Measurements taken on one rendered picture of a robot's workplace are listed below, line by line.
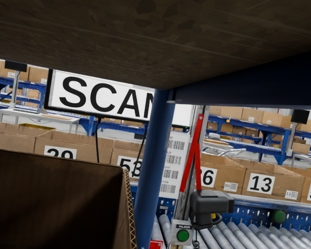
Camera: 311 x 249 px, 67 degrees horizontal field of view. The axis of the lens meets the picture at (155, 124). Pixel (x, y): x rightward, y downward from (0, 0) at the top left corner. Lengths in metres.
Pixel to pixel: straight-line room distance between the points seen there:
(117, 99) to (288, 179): 1.24
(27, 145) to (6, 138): 0.10
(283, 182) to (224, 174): 0.39
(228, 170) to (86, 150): 0.81
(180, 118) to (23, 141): 0.86
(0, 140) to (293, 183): 1.66
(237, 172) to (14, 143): 1.22
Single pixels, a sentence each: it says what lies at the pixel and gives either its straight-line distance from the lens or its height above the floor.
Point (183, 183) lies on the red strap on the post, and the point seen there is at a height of 1.10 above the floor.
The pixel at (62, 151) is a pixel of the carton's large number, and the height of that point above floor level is 1.00.
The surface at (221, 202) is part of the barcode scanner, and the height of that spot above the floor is 1.08.
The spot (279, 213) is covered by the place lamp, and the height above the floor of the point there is 0.83.
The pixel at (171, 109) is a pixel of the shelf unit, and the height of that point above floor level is 1.30.
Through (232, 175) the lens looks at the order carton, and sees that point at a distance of 1.48.
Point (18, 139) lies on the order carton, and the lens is 1.39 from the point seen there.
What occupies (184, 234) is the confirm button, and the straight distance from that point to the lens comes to 0.76.
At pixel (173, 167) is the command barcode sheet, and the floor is 1.14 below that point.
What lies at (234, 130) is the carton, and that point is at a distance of 11.20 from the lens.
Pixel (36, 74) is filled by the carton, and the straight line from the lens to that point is 6.15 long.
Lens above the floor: 1.30
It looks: 4 degrees down
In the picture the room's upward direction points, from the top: 10 degrees clockwise
